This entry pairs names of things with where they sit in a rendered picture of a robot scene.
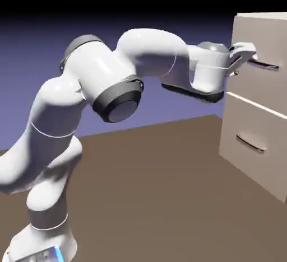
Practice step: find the beige painted cabinet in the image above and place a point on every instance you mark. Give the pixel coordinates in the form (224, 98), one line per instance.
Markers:
(253, 109)

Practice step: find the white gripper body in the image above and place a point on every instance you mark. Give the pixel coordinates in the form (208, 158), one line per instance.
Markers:
(244, 49)

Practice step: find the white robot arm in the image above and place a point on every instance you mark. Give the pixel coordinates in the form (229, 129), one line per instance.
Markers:
(107, 69)

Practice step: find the beige drawer front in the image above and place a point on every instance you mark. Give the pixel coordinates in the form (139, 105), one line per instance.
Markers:
(262, 80)
(251, 150)

